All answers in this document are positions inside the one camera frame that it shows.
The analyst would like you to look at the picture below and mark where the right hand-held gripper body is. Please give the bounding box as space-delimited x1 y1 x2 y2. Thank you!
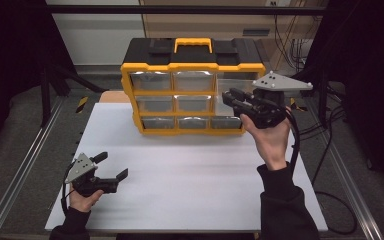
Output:
243 70 314 130

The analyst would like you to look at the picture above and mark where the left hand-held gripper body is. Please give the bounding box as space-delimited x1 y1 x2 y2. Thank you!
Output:
64 152 120 198

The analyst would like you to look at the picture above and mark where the yellow black drawer organizer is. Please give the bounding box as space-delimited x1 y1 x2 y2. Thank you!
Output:
119 37 267 136

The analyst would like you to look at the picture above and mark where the person's left hand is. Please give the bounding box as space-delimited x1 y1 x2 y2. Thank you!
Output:
68 184 105 213

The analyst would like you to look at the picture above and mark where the person's right hand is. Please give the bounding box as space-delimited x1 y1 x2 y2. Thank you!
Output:
239 106 293 172

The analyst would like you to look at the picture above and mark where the yellow black hazard tape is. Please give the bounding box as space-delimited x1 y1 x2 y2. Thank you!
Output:
75 96 90 114
289 97 309 113

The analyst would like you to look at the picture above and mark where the wooden board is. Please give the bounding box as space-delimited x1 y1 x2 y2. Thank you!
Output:
98 90 132 104

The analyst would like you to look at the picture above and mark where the black metal stand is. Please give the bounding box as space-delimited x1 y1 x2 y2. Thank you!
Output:
39 59 109 128

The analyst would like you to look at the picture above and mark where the black crossbar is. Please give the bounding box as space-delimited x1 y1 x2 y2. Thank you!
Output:
46 4 328 16

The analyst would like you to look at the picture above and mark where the black curtain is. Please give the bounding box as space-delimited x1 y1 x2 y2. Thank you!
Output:
299 0 384 194
0 0 78 161

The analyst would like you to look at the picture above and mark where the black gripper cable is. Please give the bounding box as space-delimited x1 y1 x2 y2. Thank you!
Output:
284 108 302 178
60 163 76 216

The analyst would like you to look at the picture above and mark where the dark cabinet handle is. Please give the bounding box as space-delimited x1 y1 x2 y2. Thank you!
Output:
242 28 271 37

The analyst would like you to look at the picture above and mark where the bundle of hanging cables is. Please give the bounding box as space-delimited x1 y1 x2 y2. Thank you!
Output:
273 14 314 73

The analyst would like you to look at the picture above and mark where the aluminium frame rail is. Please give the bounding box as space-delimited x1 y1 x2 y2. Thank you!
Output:
0 96 65 240
308 99 384 240

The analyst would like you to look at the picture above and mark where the black floor cable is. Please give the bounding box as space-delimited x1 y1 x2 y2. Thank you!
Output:
311 106 339 186
313 190 358 235

